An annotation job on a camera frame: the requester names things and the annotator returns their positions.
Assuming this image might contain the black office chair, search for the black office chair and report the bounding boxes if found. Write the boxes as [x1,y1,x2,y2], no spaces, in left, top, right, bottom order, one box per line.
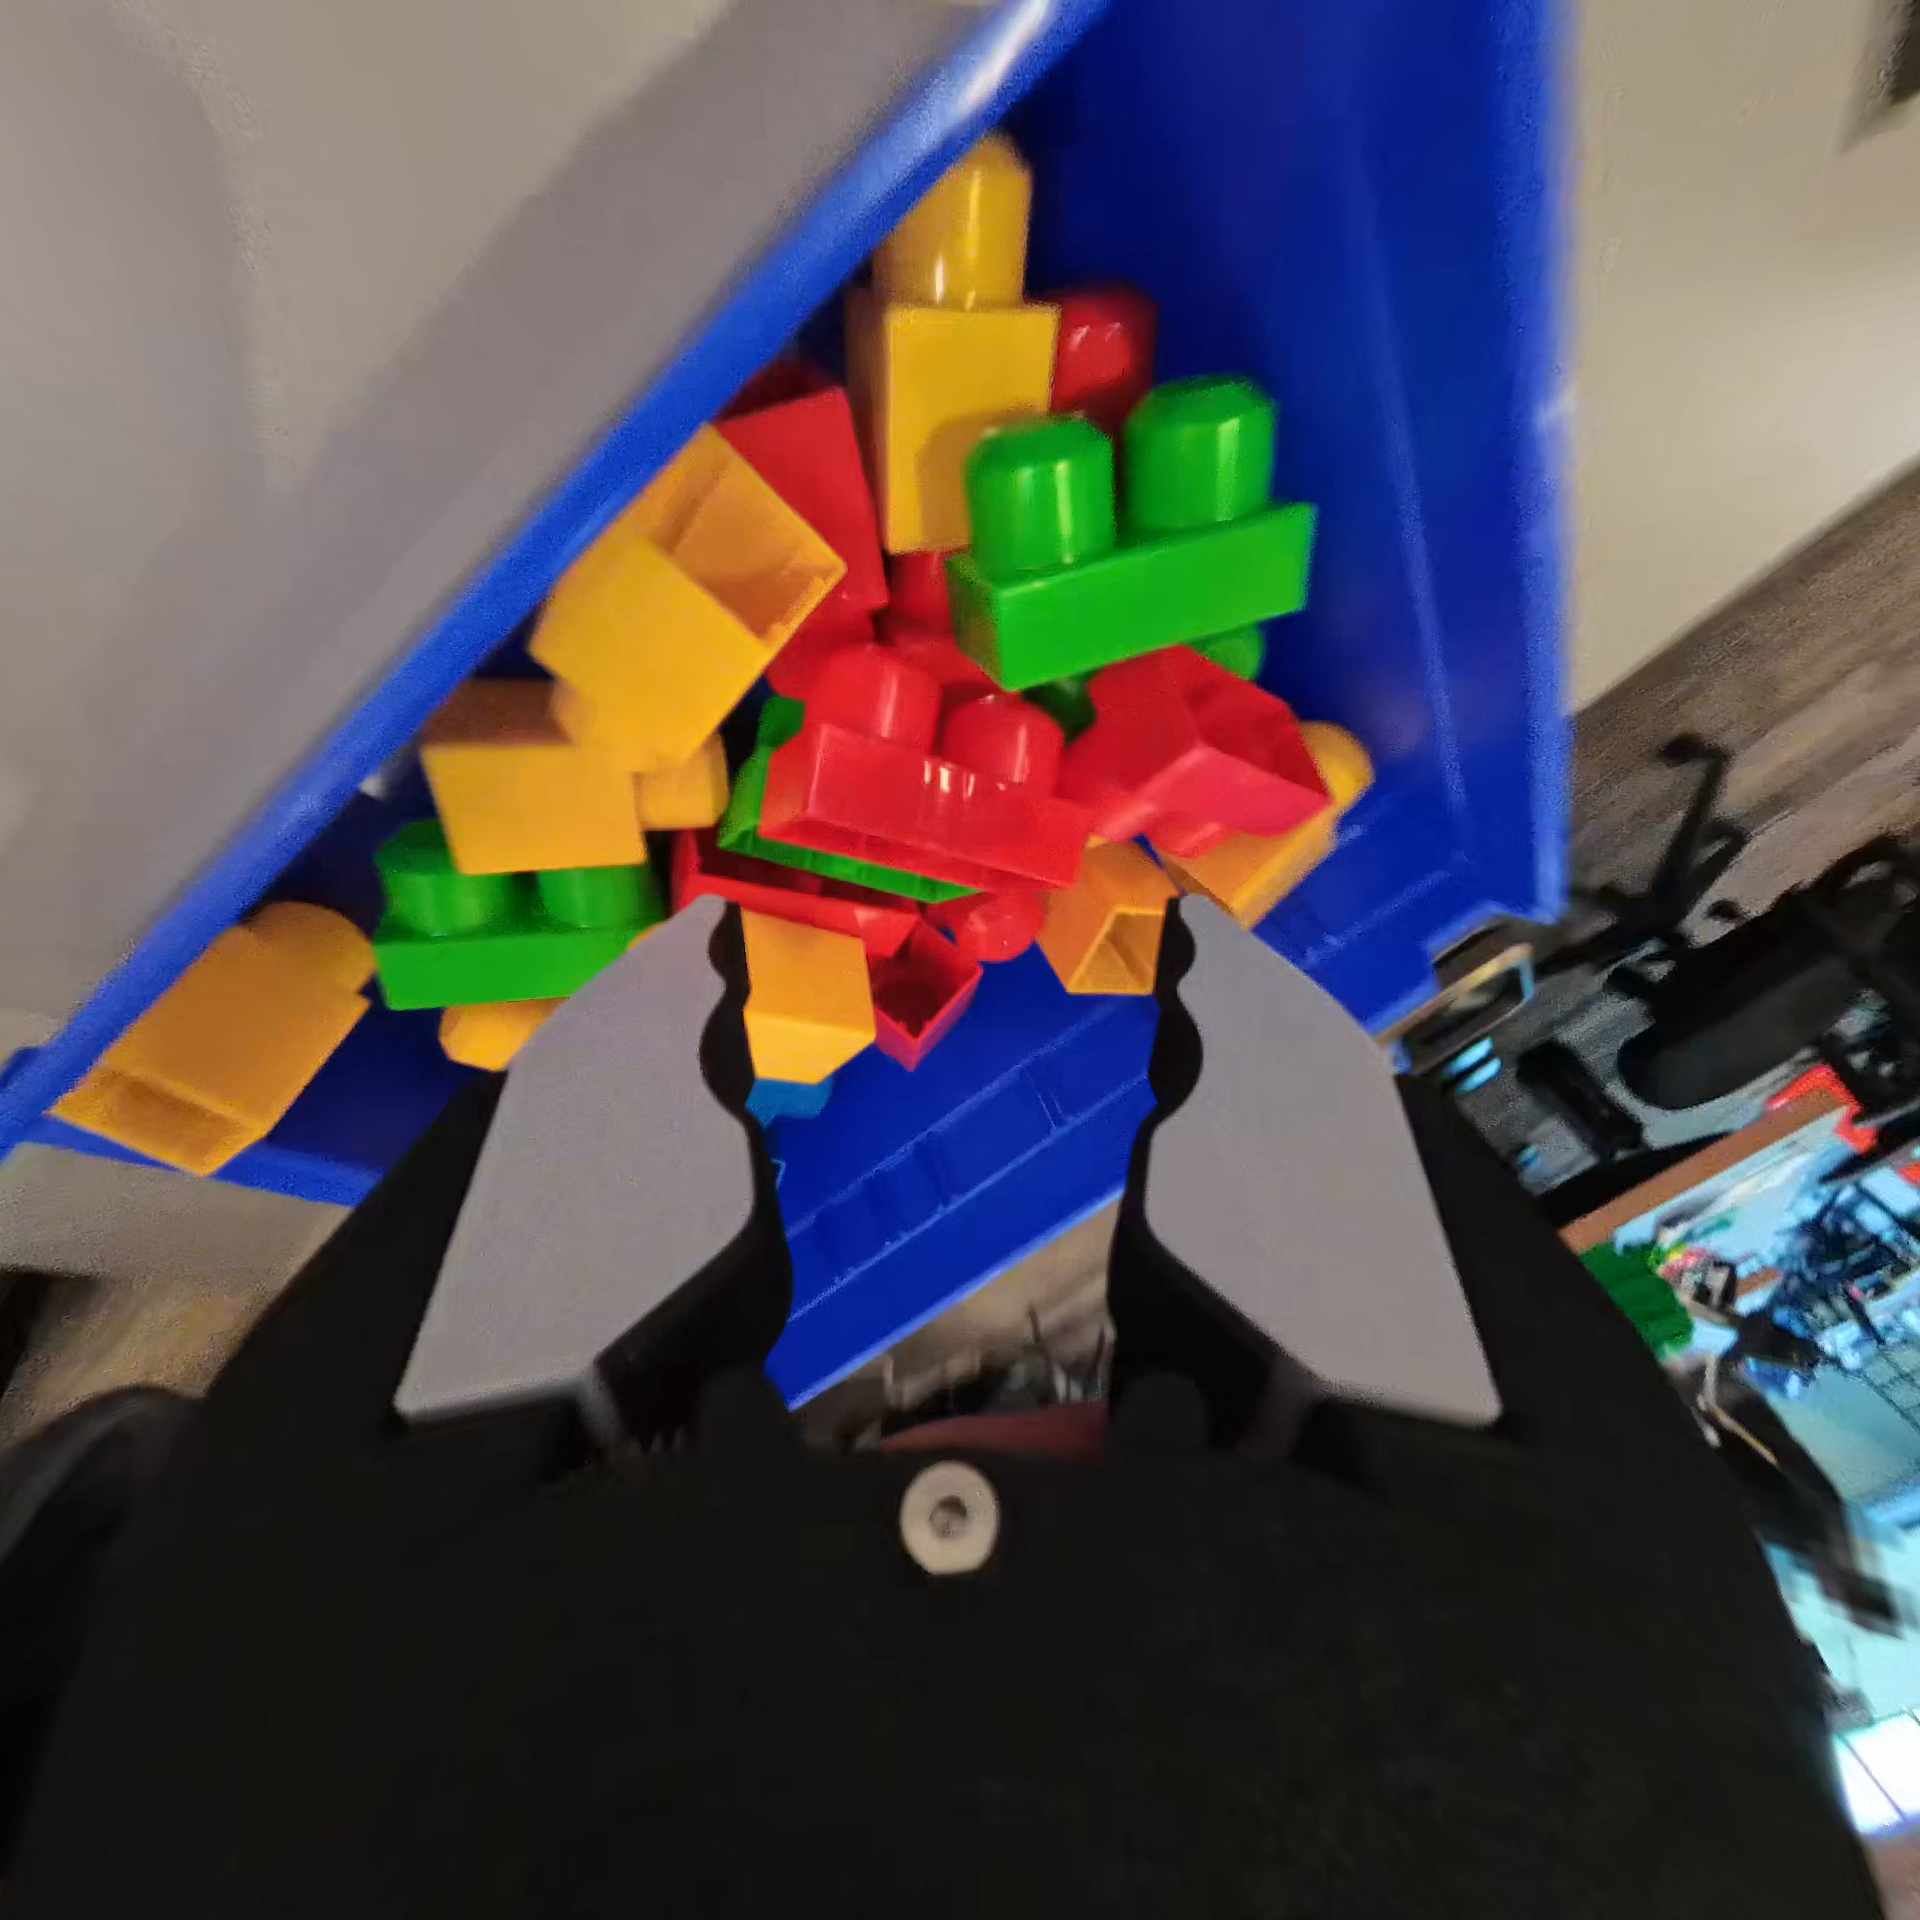
[1515,732,1920,1162]

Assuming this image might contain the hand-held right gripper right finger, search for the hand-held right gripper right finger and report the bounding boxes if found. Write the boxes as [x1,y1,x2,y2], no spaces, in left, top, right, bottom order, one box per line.
[1111,897,1507,1432]

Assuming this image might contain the brown wooden desk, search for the brown wooden desk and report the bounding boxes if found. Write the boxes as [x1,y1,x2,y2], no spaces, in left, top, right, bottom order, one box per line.
[1560,1088,1865,1262]

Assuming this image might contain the grey desk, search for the grey desk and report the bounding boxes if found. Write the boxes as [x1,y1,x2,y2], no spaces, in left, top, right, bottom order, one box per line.
[0,0,1920,1308]

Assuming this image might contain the person's dark sweatshirt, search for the person's dark sweatshirt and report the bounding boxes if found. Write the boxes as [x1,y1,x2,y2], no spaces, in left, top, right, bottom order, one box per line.
[0,1387,214,1683]

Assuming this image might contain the pile of colourful toy blocks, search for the pile of colourful toy blocks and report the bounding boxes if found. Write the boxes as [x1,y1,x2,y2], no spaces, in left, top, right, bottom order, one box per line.
[54,134,1376,1179]

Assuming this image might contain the blue plastic bin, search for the blue plastic bin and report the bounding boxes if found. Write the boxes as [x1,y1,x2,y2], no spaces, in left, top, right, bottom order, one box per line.
[0,0,1577,1414]

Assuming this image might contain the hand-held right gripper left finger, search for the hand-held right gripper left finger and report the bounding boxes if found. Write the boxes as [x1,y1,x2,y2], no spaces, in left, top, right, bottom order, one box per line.
[393,897,794,1432]

